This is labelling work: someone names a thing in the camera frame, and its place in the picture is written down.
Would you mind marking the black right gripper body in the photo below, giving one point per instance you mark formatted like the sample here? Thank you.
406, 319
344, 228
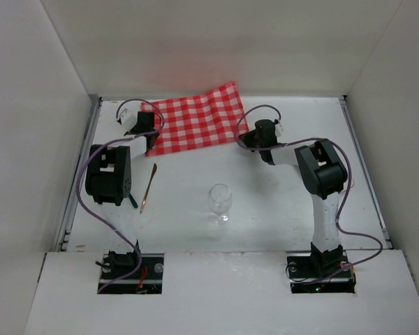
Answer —
248, 140

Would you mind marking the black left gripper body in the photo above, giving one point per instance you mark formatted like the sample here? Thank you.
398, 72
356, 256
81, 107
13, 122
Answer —
151, 138

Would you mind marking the copper knife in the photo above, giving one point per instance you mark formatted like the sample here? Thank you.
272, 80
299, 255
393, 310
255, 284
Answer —
144, 200

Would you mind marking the red white checkered cloth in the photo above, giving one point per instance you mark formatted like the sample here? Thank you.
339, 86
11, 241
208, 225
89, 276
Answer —
195, 122

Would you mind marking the clear wine glass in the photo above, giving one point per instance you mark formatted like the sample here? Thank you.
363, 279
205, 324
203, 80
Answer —
219, 202

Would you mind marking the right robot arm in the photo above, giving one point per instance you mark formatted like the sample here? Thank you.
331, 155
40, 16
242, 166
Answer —
322, 172

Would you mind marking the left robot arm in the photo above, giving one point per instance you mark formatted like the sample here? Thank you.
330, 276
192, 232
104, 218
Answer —
105, 180

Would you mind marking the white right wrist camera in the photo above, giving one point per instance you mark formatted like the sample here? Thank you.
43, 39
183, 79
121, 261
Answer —
278, 128

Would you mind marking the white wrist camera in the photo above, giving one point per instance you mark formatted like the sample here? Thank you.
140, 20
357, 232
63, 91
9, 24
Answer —
127, 119
278, 128

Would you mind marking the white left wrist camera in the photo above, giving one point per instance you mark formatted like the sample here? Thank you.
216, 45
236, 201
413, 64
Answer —
127, 119

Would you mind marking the left aluminium table rail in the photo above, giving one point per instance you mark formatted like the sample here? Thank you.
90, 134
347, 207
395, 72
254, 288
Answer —
61, 241

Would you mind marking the aluminium table rail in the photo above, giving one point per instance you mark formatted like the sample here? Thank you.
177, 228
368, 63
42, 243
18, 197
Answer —
61, 241
344, 107

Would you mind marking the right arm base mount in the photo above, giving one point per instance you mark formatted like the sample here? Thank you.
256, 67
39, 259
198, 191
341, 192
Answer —
306, 278

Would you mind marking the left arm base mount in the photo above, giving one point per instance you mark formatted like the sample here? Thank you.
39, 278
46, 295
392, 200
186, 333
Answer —
123, 274

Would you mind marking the right aluminium table rail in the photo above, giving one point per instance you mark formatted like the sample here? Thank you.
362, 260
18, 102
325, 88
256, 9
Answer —
344, 107

